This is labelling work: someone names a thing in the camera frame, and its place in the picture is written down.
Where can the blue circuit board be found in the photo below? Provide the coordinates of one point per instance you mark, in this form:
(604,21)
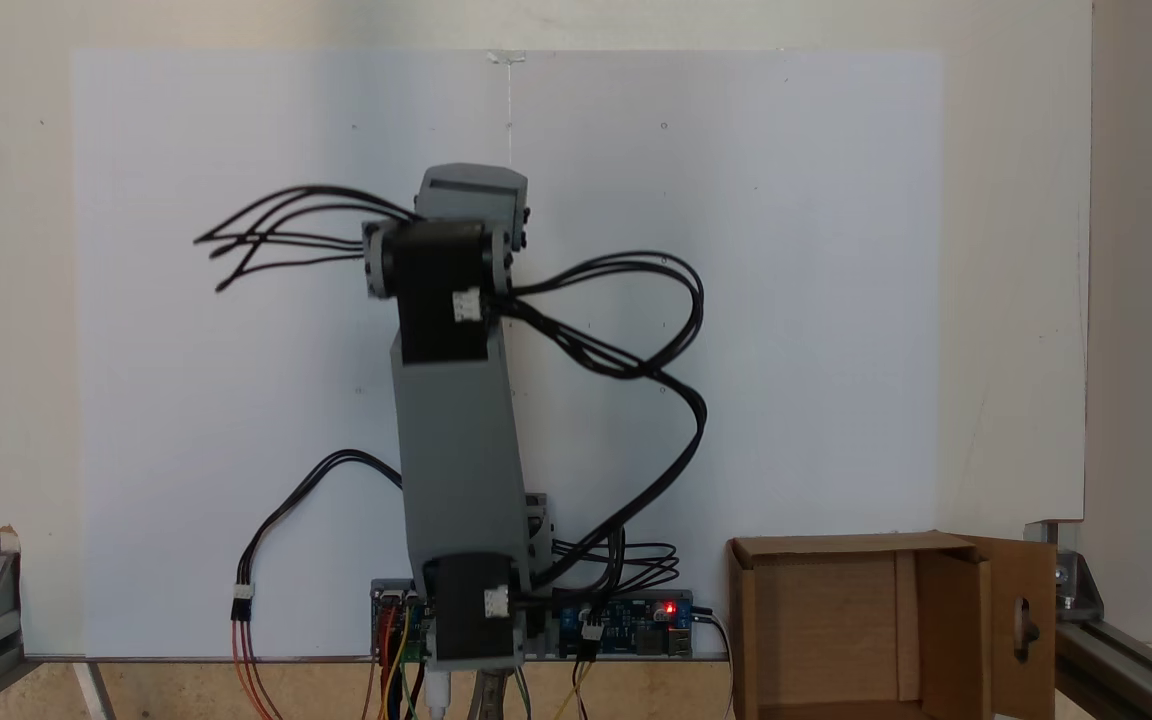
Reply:
(626,625)

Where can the metal table clamp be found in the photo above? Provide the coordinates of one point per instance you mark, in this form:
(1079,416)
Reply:
(491,700)

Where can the open cardboard box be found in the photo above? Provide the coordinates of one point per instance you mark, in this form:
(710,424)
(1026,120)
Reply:
(836,640)

